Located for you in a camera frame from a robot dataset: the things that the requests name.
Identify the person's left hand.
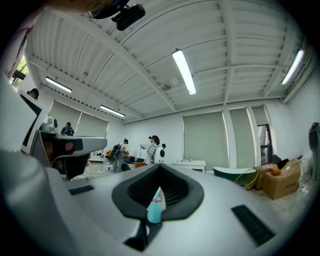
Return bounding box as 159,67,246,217
42,140,76,162

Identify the grey roller blind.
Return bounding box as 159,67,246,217
183,111,230,172
48,99,82,137
229,107,252,169
251,106,270,126
74,112,110,138

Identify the black framed window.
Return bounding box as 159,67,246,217
9,56,30,88

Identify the white ceiling tube light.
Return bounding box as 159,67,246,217
99,104,126,118
281,49,305,85
44,76,73,94
171,48,198,96

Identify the teal toothbrush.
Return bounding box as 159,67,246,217
152,186,163,204

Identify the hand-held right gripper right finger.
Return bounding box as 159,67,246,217
143,164,300,256

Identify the dark freestanding bathtub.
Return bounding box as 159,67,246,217
212,166,258,183

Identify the orange sofa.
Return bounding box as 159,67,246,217
103,149,148,169

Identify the black framed door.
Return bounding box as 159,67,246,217
257,124,273,165

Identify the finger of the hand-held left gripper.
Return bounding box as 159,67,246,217
73,136,108,157

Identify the white backpack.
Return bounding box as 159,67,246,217
152,145,166,165

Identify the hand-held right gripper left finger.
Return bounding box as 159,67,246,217
1,149,163,256

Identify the large cardboard box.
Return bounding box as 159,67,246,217
262,159,302,201

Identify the white vanity cabinet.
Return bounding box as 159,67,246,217
171,159,208,173

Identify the person's pink clothing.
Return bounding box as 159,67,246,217
3,14,36,78

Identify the black head-mounted camera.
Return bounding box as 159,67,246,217
91,0,146,32

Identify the yellow wire chair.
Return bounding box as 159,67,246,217
234,167,260,191

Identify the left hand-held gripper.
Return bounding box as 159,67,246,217
0,82,91,181

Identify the teal toothbrush holder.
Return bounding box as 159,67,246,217
146,201,163,224

